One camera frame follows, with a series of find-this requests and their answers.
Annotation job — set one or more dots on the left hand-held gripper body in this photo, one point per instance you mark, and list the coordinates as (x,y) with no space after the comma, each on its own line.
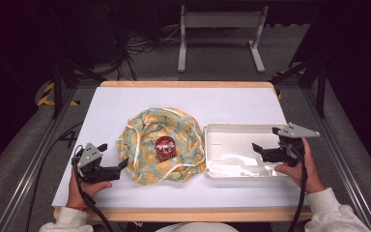
(91,169)

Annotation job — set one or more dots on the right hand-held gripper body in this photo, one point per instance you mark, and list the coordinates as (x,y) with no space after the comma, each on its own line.
(291,146)

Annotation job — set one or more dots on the white plastic tray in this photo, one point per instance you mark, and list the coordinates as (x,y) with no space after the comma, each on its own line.
(235,151)

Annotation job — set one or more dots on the red round badge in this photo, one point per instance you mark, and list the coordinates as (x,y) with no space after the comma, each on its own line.
(165,147)

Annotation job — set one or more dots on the person's left hand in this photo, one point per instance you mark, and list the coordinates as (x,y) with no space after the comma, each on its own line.
(88,191)

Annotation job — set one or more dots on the person's right hand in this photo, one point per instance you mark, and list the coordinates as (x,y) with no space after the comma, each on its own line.
(307,179)

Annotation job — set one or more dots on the black metal stand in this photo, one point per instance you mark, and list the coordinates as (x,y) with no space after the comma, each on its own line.
(320,87)
(58,87)

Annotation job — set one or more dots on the yellow black hazard tape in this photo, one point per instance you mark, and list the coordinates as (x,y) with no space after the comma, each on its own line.
(45,95)

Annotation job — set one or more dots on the white table mat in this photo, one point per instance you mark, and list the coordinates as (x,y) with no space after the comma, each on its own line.
(186,98)

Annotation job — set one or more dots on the white metal stand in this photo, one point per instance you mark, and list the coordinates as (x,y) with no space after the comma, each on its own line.
(220,20)

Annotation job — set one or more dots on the aluminium rail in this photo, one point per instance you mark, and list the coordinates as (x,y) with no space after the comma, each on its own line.
(341,154)
(35,167)

